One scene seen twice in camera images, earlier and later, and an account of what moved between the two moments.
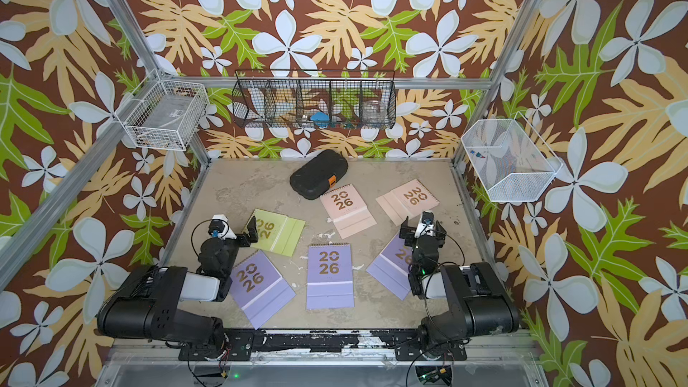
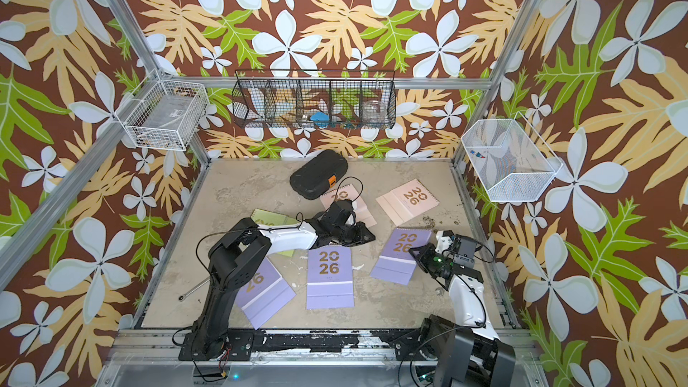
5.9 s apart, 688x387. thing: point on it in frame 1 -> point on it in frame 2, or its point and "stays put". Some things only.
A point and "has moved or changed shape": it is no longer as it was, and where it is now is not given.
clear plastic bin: [513, 162] stays put
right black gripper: [411, 233] -> [423, 258]
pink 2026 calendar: [408, 200] stays put
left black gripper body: [244, 241] -> [350, 234]
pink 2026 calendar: [348, 210] stays put
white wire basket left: [164, 114] stays put
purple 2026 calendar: [391, 267] has moved or changed shape
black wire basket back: [314, 98] stays put
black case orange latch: [318, 174] stays put
